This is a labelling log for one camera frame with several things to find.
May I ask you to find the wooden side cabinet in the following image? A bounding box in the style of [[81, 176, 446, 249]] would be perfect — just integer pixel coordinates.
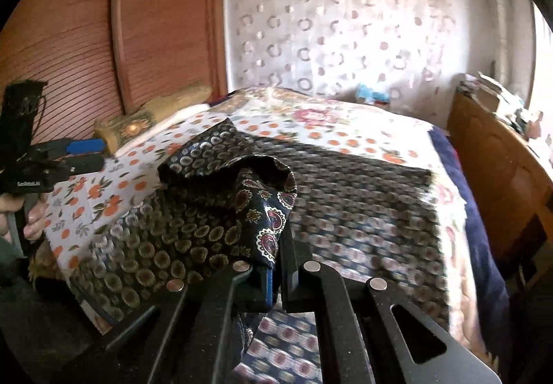
[[447, 92, 552, 285]]

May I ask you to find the floral bed quilt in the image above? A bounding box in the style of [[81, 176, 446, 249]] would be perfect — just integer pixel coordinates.
[[195, 87, 508, 367]]

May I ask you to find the navy patterned silk garment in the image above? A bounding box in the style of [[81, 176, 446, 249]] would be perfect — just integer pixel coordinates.
[[68, 117, 453, 384]]

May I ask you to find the left hand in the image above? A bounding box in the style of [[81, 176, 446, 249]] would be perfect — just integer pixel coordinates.
[[0, 194, 47, 242]]

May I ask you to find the wooden wardrobe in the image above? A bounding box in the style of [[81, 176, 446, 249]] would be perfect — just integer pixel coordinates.
[[1, 0, 228, 142]]

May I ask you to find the bright window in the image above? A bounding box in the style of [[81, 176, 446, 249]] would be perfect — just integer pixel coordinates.
[[529, 5, 552, 158]]

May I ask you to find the clutter on cabinet top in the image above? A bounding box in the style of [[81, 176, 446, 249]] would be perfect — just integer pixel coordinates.
[[457, 71, 545, 141]]

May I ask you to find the orange print white cloth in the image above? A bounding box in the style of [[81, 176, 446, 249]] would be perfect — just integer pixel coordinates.
[[46, 100, 436, 274]]

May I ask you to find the olive patterned pillow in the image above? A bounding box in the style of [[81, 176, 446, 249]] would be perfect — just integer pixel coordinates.
[[94, 82, 212, 154]]

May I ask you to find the blue tissue pack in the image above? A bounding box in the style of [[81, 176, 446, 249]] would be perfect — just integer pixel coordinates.
[[355, 84, 390, 105]]

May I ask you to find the circle patterned sheer curtain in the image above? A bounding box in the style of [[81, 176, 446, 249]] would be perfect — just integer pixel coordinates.
[[227, 0, 454, 112]]

